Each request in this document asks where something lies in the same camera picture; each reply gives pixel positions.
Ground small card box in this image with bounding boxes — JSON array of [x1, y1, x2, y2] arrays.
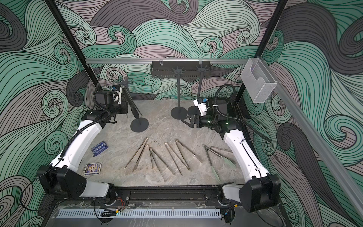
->
[[83, 163, 102, 176]]

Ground black perforated wall shelf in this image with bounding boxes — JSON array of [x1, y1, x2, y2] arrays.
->
[[151, 61, 211, 79]]

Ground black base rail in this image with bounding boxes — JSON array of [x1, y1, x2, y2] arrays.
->
[[53, 185, 236, 208]]

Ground green metal tongs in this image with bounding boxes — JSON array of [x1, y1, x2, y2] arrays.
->
[[202, 144, 236, 183]]

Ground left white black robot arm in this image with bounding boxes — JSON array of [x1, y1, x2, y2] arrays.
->
[[36, 88, 128, 204]]

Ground white slotted cable duct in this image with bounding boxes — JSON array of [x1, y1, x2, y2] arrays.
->
[[56, 208, 222, 219]]

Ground dark utensil rack stand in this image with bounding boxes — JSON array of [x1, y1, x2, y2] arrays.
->
[[121, 80, 149, 132], [187, 63, 210, 115], [171, 67, 187, 120]]

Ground black metal tongs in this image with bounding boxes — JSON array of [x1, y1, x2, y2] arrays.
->
[[122, 85, 140, 119]]

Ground clear plastic wall bin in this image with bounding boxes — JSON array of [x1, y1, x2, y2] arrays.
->
[[241, 58, 277, 104]]

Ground centre steel tongs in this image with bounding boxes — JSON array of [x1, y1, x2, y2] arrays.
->
[[150, 148, 175, 182]]

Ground clear tipped metal tongs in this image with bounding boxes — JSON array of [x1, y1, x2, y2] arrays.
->
[[210, 146, 232, 153]]

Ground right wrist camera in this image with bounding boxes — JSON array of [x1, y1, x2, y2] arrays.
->
[[193, 98, 208, 116]]

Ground blue card box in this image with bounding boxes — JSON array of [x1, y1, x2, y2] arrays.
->
[[91, 141, 108, 157]]

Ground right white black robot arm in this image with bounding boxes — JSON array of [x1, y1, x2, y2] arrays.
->
[[187, 114, 281, 212]]

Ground right steel tongs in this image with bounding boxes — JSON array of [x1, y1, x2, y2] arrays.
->
[[164, 139, 203, 175]]

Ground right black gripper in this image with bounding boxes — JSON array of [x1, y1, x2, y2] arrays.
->
[[183, 112, 218, 129]]

